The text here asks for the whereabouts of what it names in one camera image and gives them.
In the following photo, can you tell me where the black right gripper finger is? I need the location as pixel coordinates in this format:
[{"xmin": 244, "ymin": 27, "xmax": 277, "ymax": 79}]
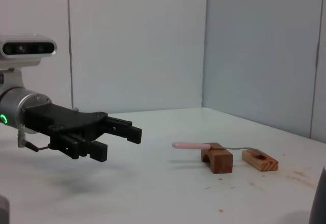
[{"xmin": 0, "ymin": 195, "xmax": 10, "ymax": 224}]

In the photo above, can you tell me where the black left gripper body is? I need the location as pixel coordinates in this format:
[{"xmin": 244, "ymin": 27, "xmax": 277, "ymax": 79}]
[{"xmin": 21, "ymin": 103, "xmax": 109, "ymax": 153}]

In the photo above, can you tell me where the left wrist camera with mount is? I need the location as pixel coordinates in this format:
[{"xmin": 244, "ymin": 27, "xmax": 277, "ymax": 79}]
[{"xmin": 0, "ymin": 33, "xmax": 58, "ymax": 90}]

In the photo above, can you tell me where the grey ceramic cup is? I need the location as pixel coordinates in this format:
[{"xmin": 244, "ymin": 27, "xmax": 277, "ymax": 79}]
[{"xmin": 309, "ymin": 164, "xmax": 326, "ymax": 224}]

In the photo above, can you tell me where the flat light wooden block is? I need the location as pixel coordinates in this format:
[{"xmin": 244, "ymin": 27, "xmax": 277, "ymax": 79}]
[{"xmin": 241, "ymin": 149, "xmax": 280, "ymax": 172}]

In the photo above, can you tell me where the pink handled metal spoon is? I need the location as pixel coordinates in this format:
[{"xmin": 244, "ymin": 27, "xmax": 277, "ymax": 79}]
[{"xmin": 172, "ymin": 142, "xmax": 265, "ymax": 158}]

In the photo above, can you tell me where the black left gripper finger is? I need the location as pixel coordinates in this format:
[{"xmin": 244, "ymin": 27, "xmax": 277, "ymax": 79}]
[
  {"xmin": 62, "ymin": 132, "xmax": 110, "ymax": 162},
  {"xmin": 105, "ymin": 116, "xmax": 143, "ymax": 145}
]

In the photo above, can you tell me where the left gripper cable with connector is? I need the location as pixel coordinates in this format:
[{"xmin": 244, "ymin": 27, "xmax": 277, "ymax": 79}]
[{"xmin": 17, "ymin": 128, "xmax": 51, "ymax": 152}]

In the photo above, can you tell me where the arched brown wooden block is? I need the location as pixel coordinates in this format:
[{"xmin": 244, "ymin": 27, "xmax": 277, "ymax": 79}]
[{"xmin": 200, "ymin": 142, "xmax": 234, "ymax": 175}]

